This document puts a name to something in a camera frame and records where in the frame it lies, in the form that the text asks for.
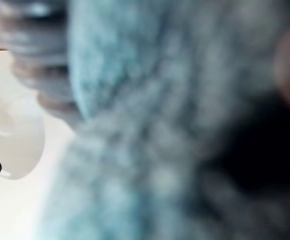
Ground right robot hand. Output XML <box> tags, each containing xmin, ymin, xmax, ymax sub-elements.
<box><xmin>0</xmin><ymin>0</ymin><xmax>82</xmax><ymax>118</ymax></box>

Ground blue fluffy cushion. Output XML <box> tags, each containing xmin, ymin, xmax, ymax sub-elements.
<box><xmin>36</xmin><ymin>0</ymin><xmax>290</xmax><ymax>240</ymax></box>

